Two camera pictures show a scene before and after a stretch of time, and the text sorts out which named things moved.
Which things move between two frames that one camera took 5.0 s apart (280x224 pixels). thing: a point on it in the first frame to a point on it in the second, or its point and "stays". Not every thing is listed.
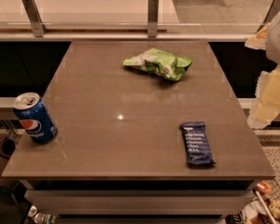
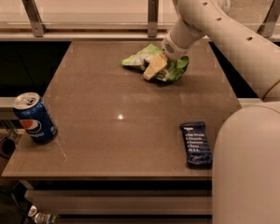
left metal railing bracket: (31, 8) stays
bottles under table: (39, 217) stays
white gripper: (278, 42) to (172, 50)
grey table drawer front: (139, 202) stays
